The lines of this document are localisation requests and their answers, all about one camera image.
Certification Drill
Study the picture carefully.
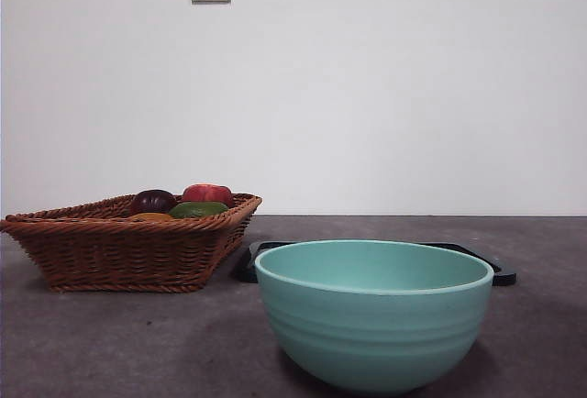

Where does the brown wicker basket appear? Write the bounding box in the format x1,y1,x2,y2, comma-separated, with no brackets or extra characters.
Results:
0,192,263,293

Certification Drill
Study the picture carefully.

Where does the dark purple plum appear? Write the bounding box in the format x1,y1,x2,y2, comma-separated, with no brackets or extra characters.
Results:
129,189,178,216

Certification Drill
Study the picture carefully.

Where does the mint green bowl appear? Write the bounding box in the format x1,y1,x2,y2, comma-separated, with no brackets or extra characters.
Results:
254,238,495,394

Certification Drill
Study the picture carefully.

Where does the dark teal rectangular tray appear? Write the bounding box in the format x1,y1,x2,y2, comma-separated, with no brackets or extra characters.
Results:
234,240,517,286

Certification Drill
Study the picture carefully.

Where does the green avocado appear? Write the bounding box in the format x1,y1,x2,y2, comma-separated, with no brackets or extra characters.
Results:
168,201,229,219

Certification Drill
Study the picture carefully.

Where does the yellow-brown kiwi fruit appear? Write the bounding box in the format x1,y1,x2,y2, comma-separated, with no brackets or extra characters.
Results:
127,212,175,222

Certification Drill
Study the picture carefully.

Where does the red apple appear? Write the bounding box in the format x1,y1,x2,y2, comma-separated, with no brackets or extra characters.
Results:
181,183,234,209

